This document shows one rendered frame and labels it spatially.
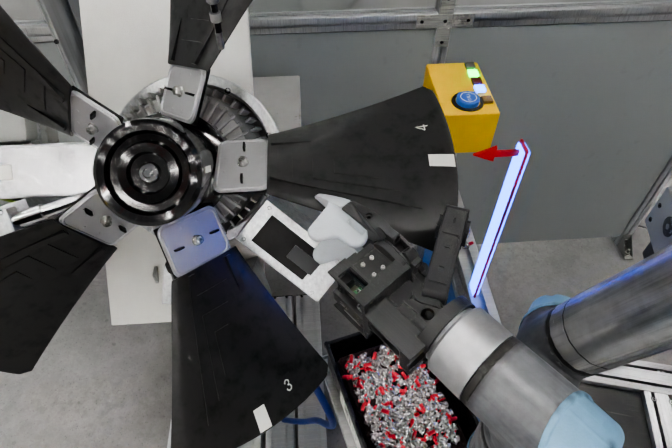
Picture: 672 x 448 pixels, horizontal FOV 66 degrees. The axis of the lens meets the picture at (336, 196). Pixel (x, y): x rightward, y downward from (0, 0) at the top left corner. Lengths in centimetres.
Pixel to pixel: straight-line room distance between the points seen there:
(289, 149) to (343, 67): 78
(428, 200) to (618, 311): 23
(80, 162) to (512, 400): 62
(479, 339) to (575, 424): 9
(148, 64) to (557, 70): 109
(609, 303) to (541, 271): 159
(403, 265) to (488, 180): 130
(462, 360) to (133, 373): 152
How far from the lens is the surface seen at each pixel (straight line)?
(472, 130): 94
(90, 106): 66
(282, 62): 138
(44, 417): 194
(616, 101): 173
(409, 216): 60
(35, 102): 71
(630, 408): 170
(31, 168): 83
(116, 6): 92
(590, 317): 54
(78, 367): 197
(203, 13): 64
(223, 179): 62
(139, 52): 90
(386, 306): 50
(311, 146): 64
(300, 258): 74
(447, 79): 99
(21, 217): 80
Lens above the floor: 162
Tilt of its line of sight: 47 degrees down
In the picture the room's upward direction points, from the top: straight up
